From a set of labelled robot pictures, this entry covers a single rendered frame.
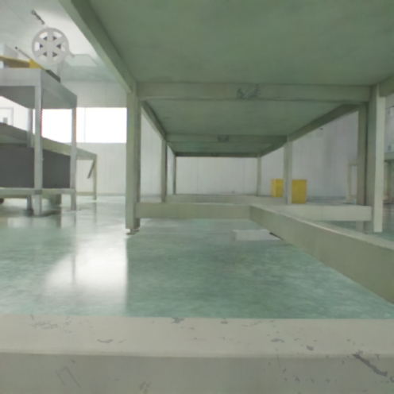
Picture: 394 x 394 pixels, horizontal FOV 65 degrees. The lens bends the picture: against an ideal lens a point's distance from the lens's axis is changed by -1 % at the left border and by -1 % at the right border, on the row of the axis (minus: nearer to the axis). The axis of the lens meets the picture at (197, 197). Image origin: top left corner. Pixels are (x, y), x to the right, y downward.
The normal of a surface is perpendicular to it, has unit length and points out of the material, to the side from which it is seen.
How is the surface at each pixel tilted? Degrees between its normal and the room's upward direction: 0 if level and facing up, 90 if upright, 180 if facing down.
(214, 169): 90
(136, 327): 0
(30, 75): 90
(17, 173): 90
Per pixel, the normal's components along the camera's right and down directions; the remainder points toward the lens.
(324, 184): 0.00, 0.03
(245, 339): 0.01, -1.00
